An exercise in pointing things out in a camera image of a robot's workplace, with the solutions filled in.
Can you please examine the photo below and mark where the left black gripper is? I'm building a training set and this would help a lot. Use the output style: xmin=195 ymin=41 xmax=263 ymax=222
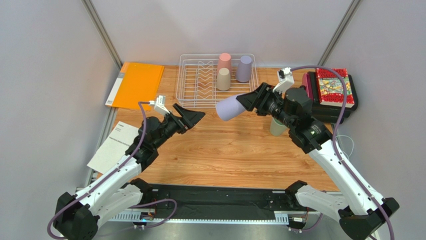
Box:
xmin=153 ymin=103 xmax=205 ymax=150

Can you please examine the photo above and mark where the purple cup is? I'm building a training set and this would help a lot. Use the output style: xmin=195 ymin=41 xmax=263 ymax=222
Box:
xmin=235 ymin=55 xmax=253 ymax=83
xmin=215 ymin=94 xmax=246 ymax=122

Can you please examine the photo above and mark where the beige cup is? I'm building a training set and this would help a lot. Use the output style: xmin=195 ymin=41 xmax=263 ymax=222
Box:
xmin=216 ymin=67 xmax=231 ymax=91

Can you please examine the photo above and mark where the green cup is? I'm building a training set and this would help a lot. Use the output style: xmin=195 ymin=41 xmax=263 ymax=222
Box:
xmin=269 ymin=118 xmax=288 ymax=137

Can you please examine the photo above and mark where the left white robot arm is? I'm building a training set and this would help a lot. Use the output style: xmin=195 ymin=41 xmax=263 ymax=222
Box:
xmin=47 ymin=103 xmax=206 ymax=240

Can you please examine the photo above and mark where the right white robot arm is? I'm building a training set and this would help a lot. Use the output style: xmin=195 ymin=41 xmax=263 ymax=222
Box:
xmin=236 ymin=83 xmax=400 ymax=240

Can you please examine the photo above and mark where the pink cup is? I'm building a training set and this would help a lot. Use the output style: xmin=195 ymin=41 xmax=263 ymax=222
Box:
xmin=217 ymin=52 xmax=232 ymax=74

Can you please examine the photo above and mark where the magenta plastic holder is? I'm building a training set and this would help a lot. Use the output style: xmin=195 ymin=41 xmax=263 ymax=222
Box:
xmin=302 ymin=73 xmax=314 ymax=100

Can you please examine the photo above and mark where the orange folder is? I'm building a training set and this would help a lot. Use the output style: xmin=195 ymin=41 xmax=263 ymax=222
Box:
xmin=105 ymin=62 xmax=165 ymax=110

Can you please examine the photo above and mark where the black tray stack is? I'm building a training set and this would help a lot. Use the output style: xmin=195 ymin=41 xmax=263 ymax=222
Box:
xmin=307 ymin=71 xmax=359 ymax=124

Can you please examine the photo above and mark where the white instruction sheet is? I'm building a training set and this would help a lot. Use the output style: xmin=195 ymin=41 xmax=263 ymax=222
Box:
xmin=87 ymin=121 xmax=139 ymax=174

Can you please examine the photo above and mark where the red book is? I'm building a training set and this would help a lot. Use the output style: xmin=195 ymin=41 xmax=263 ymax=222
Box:
xmin=315 ymin=68 xmax=356 ymax=108

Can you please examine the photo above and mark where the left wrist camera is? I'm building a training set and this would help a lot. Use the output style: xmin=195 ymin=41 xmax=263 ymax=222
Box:
xmin=149 ymin=95 xmax=170 ymax=116

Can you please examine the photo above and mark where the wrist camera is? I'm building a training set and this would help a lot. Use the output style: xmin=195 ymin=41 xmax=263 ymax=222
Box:
xmin=272 ymin=67 xmax=295 ymax=94
xmin=149 ymin=95 xmax=170 ymax=116

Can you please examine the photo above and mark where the white wire dish rack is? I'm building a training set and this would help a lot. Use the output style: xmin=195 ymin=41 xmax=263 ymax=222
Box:
xmin=175 ymin=53 xmax=259 ymax=109

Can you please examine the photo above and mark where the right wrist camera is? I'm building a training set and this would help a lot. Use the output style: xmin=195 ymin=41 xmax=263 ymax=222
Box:
xmin=272 ymin=67 xmax=295 ymax=94

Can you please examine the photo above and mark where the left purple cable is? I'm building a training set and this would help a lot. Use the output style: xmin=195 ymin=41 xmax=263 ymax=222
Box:
xmin=46 ymin=101 xmax=178 ymax=240

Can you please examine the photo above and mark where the purple cable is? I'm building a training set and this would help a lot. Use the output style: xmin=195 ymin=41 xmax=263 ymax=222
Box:
xmin=46 ymin=101 xmax=178 ymax=240
xmin=289 ymin=65 xmax=396 ymax=240

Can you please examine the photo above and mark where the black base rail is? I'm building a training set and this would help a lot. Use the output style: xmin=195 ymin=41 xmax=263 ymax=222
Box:
xmin=103 ymin=181 xmax=317 ymax=221

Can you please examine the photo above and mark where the white cable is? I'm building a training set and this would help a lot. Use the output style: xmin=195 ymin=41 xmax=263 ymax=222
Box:
xmin=332 ymin=134 xmax=355 ymax=161

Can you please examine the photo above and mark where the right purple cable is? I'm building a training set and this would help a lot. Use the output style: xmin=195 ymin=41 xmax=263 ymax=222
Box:
xmin=289 ymin=65 xmax=396 ymax=240

